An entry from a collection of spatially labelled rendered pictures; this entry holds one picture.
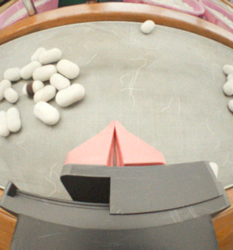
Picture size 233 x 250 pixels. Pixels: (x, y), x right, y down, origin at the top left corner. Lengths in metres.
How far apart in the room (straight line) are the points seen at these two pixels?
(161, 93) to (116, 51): 0.09
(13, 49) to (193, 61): 0.36
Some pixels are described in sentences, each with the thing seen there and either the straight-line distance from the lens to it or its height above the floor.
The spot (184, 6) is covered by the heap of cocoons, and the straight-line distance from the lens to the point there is 0.49.
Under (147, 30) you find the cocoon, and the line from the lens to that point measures 0.25.
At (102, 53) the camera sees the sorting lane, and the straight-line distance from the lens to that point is 0.20.
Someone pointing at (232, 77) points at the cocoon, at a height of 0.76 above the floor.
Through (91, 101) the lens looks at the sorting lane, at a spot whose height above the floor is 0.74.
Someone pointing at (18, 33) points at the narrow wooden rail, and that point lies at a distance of 0.35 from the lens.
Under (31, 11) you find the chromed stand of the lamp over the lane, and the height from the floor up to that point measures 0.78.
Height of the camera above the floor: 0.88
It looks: 76 degrees down
